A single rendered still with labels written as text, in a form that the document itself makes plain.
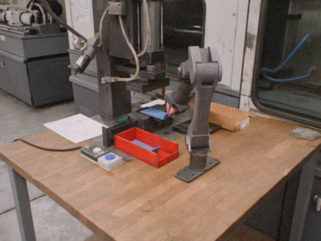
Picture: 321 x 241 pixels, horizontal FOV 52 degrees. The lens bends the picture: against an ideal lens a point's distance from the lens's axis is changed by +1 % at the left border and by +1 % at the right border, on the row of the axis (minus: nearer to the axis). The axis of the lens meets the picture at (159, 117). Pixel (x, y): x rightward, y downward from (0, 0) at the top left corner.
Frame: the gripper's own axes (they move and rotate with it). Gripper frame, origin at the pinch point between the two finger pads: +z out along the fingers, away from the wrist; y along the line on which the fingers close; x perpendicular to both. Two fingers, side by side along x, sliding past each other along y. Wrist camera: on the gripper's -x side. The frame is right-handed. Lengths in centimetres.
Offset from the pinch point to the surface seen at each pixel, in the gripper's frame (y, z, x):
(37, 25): 269, 150, -114
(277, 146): -40.4, -12.8, -22.3
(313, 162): -55, -7, -45
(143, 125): 4.2, 8.6, 7.9
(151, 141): -5.5, 6.6, 12.7
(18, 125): 186, 228, -57
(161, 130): 0.3, 12.4, -2.6
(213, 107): -3.3, 3.8, -35.7
